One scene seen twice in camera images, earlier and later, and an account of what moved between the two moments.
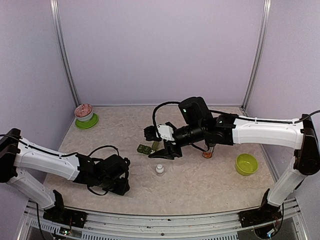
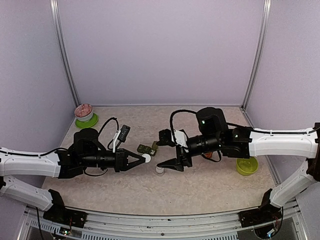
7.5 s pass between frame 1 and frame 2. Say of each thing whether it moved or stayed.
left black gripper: moved
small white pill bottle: stayed
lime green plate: stayed
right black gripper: moved
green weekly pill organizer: stayed
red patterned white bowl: stayed
